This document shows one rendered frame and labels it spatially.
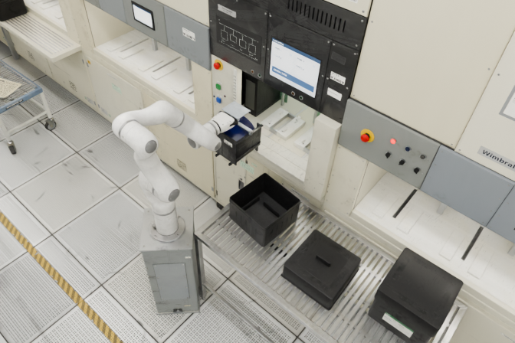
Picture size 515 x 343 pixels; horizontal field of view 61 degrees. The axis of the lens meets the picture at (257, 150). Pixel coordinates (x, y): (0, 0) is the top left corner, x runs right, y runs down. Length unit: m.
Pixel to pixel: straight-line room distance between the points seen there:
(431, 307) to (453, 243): 0.51
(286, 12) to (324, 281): 1.26
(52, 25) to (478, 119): 3.45
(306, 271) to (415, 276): 0.50
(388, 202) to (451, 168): 0.67
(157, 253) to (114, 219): 1.15
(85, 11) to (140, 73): 0.62
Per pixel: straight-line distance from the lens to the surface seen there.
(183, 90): 3.18
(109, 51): 3.70
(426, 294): 2.14
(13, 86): 4.25
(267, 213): 2.52
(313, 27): 1.99
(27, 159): 4.22
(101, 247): 3.43
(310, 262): 2.26
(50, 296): 3.34
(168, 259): 2.51
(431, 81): 1.82
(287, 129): 2.82
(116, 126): 1.91
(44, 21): 4.37
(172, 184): 2.12
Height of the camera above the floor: 2.78
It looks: 45 degrees down
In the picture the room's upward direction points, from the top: 3 degrees clockwise
